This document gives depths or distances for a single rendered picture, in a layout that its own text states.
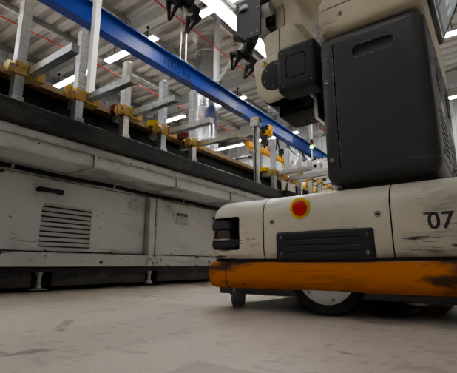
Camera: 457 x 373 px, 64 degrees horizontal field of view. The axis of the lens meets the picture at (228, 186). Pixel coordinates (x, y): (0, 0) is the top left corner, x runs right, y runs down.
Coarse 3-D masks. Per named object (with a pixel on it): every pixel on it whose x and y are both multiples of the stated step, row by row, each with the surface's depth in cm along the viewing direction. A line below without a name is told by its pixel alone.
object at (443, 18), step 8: (432, 0) 97; (440, 0) 102; (448, 0) 107; (456, 0) 113; (432, 8) 100; (440, 8) 104; (448, 8) 109; (432, 16) 103; (440, 16) 106; (448, 16) 112; (440, 24) 109; (448, 24) 115; (440, 32) 110; (440, 40) 114
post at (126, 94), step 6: (126, 66) 183; (126, 72) 182; (126, 90) 180; (126, 96) 180; (126, 102) 180; (120, 120) 178; (126, 120) 178; (120, 126) 177; (126, 126) 178; (120, 132) 176; (126, 132) 177
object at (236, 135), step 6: (234, 132) 205; (210, 138) 215; (216, 138) 212; (222, 138) 210; (228, 138) 207; (234, 138) 207; (198, 144) 220; (204, 144) 218; (210, 144) 218; (180, 150) 229; (186, 150) 229
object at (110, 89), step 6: (126, 78) 145; (132, 78) 145; (108, 84) 152; (114, 84) 150; (120, 84) 147; (126, 84) 146; (132, 84) 146; (96, 90) 157; (102, 90) 154; (108, 90) 152; (114, 90) 151; (120, 90) 151; (90, 96) 159; (96, 96) 157; (102, 96) 157
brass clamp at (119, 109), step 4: (120, 104) 176; (124, 104) 177; (116, 108) 177; (120, 108) 175; (124, 108) 176; (128, 108) 179; (132, 108) 181; (116, 112) 176; (120, 112) 176; (124, 112) 177; (128, 112) 179; (132, 116) 181; (140, 116) 185; (132, 120) 184; (136, 120) 184; (140, 120) 184
